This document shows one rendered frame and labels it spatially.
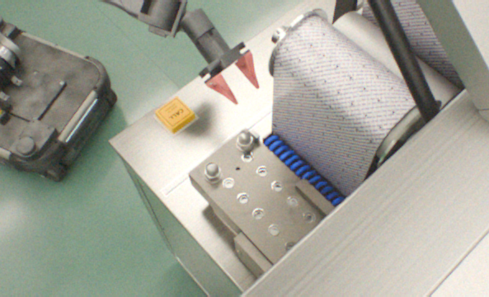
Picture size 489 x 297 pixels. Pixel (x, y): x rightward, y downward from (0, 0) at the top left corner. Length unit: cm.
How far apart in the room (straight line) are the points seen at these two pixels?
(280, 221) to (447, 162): 66
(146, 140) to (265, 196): 37
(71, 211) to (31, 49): 71
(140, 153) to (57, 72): 113
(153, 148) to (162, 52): 136
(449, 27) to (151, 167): 94
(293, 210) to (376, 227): 67
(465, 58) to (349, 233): 15
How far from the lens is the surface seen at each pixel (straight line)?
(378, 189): 37
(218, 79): 105
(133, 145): 127
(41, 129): 213
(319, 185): 104
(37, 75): 232
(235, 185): 104
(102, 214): 221
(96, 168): 231
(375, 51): 98
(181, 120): 125
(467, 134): 41
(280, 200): 103
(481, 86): 40
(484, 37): 39
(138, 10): 110
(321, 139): 96
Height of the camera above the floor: 198
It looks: 62 degrees down
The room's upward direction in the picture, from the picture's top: 2 degrees counter-clockwise
